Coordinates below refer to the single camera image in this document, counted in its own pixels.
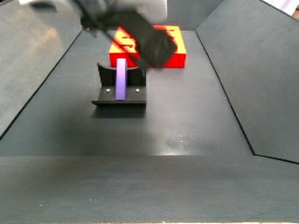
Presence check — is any black curved fixture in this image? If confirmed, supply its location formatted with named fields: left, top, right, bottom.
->
left=92, top=64, right=147, bottom=106

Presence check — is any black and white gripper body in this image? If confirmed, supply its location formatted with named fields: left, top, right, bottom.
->
left=79, top=0, right=176, bottom=69

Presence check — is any purple rectangular block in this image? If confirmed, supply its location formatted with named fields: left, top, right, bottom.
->
left=116, top=59, right=127, bottom=101

